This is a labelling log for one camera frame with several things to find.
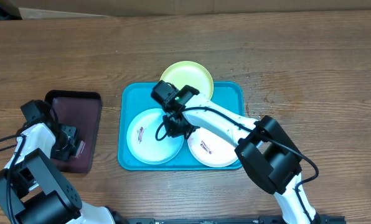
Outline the black object top left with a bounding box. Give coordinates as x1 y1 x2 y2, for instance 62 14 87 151
0 0 22 21

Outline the black tray with maroon liquid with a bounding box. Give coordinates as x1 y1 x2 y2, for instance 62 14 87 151
45 90 102 173

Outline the white plate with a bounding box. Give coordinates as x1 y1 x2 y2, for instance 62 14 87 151
187 128 238 168

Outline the teal plastic tray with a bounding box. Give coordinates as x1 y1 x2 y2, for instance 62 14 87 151
117 82 245 171

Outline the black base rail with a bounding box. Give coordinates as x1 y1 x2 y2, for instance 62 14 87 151
128 216 347 224

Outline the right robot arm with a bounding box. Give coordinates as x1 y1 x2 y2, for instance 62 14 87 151
151 80 321 223

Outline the pink and green sponge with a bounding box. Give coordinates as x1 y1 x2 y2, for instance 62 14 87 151
75 141 85 157

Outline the yellow-green plate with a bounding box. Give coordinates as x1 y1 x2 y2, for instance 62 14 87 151
160 61 214 100

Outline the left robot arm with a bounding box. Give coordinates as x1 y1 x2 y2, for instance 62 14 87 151
0 100 127 224

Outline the light blue plate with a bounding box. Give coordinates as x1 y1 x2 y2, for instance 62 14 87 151
126 108 184 165

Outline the cardboard board at back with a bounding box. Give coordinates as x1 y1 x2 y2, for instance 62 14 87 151
12 0 371 17

